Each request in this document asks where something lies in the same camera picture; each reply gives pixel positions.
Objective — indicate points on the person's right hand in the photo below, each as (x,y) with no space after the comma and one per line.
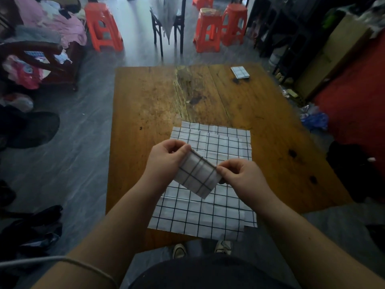
(246,183)

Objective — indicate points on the person's left hand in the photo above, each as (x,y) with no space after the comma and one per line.
(162,165)

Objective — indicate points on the person's right forearm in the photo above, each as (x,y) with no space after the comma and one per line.
(315,249)

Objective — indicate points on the person's left forearm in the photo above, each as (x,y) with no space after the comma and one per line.
(105,237)

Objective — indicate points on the person's white right shoe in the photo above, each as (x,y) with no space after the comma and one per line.
(223,247)

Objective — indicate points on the person's white shoe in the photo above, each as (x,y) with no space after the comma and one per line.
(179,251)
(223,247)

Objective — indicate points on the person's white left shoe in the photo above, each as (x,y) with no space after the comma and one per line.
(179,251)

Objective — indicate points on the person's black top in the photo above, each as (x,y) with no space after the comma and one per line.
(207,275)

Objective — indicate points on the blue plastic bag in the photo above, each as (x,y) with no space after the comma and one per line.
(315,120)

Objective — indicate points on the pile of packaging scraps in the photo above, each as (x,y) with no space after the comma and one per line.
(287,90)

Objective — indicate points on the black backpack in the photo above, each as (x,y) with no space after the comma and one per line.
(355,174)

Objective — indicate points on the white plastic bottle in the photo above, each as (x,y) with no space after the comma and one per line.
(276,58)

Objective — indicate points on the black standing fan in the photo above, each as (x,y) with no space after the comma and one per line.
(36,129)

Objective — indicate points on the red plastic stool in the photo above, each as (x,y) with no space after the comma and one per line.
(207,36)
(203,1)
(103,18)
(236,15)

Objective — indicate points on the black metal chair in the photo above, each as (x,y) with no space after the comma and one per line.
(182,27)

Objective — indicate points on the dark wooden sofa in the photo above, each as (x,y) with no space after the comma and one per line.
(60,69)

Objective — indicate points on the black blue bag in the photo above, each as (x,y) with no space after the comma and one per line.
(33,228)

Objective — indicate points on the white crumpled paper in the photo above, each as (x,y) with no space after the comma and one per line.
(62,58)

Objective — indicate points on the brown cardboard sheet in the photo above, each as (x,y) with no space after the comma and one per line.
(337,54)

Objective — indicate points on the dark shelf unit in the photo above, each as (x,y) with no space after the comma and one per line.
(285,27)

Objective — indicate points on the white blue printed paper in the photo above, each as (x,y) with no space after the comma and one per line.
(36,56)

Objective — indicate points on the pink blanket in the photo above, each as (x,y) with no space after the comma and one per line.
(69,27)

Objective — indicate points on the pink plastic bag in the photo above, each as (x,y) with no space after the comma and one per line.
(22,73)

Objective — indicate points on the grey folded garment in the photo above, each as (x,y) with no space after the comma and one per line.
(33,34)

